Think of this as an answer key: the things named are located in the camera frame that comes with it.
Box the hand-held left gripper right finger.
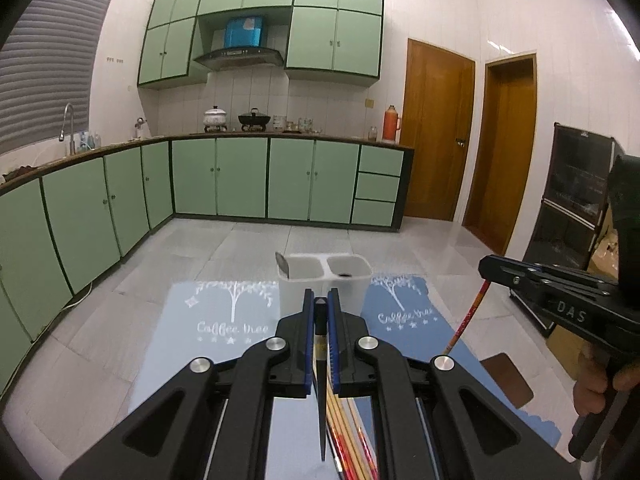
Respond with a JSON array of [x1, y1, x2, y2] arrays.
[[326, 287, 581, 480]]

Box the orange thermos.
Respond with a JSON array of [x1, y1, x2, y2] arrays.
[[381, 105, 402, 143]]

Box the blue wrapped hood chimney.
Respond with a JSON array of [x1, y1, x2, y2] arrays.
[[223, 16, 266, 50]]

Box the white two-compartment utensil holder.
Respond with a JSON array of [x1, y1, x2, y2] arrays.
[[276, 252, 374, 317]]

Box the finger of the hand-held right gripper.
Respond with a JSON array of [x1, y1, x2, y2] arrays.
[[510, 276, 614, 302], [477, 255, 617, 289]]

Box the black handled utensil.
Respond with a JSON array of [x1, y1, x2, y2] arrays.
[[312, 296, 330, 462]]

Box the white floor cable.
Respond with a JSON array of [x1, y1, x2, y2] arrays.
[[65, 282, 96, 311]]

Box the closed wooden door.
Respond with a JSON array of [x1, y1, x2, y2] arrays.
[[402, 37, 476, 222]]

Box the crumpled cloth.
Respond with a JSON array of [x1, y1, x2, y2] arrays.
[[0, 165, 41, 183]]

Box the person's right hand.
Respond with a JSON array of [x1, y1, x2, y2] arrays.
[[572, 357, 640, 417]]

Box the recessed wooden door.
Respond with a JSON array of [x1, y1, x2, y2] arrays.
[[462, 52, 538, 257]]

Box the black glass-front cabinet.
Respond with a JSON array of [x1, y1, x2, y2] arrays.
[[510, 121, 630, 338]]

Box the range hood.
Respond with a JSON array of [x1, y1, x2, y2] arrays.
[[193, 46, 284, 72]]

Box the green kitchen cabinets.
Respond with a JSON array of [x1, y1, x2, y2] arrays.
[[136, 0, 386, 92], [0, 135, 416, 401]]

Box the grey window blind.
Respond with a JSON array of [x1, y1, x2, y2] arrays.
[[0, 0, 117, 156]]

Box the black wok with lid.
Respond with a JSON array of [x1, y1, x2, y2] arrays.
[[237, 108, 272, 127]]

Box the steel sink faucet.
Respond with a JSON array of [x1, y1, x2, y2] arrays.
[[59, 103, 76, 157]]

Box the green lower kitchen cabinets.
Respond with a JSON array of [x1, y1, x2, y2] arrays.
[[0, 135, 416, 401]]

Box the brown flat pad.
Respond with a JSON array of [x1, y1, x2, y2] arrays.
[[479, 351, 535, 409]]

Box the green upper kitchen cabinets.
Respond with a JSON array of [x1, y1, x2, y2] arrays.
[[136, 0, 386, 92]]

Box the gas stove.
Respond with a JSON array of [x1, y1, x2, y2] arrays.
[[200, 124, 276, 135]]

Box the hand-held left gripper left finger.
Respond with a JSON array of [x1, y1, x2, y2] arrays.
[[60, 287, 317, 480]]

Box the blue tree print mat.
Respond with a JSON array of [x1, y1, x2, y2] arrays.
[[127, 272, 561, 480]]

